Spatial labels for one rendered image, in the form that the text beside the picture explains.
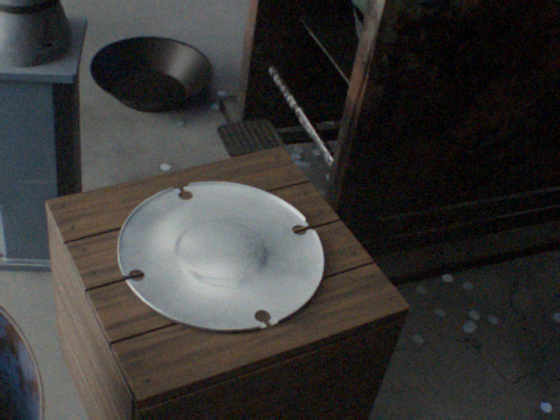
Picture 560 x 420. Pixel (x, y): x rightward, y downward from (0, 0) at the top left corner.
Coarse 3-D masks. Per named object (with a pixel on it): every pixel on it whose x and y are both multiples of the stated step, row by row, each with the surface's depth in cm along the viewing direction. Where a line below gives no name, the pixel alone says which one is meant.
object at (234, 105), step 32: (256, 0) 173; (288, 0) 174; (320, 0) 177; (256, 32) 177; (288, 32) 180; (256, 64) 183; (288, 64) 186; (320, 64) 191; (256, 96) 189; (320, 96) 198
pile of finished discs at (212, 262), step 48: (192, 192) 124; (240, 192) 125; (144, 240) 115; (192, 240) 115; (240, 240) 117; (288, 240) 119; (144, 288) 108; (192, 288) 110; (240, 288) 111; (288, 288) 112
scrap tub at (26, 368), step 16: (0, 320) 87; (0, 336) 90; (16, 336) 85; (0, 352) 92; (16, 352) 88; (32, 352) 83; (0, 368) 94; (16, 368) 90; (32, 368) 83; (0, 384) 97; (16, 384) 93; (32, 384) 86; (0, 400) 99; (16, 400) 95; (32, 400) 89; (0, 416) 102; (16, 416) 98; (32, 416) 92
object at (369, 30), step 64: (384, 0) 123; (448, 0) 127; (512, 0) 132; (384, 64) 132; (448, 64) 138; (512, 64) 143; (384, 128) 142; (448, 128) 150; (512, 128) 157; (384, 192) 156; (448, 192) 163; (512, 192) 171; (384, 256) 166; (448, 256) 168; (512, 256) 174
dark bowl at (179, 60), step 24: (120, 48) 206; (144, 48) 209; (168, 48) 210; (192, 48) 208; (96, 72) 197; (120, 72) 205; (144, 72) 209; (168, 72) 209; (192, 72) 206; (120, 96) 188; (144, 96) 201; (168, 96) 202; (192, 96) 192
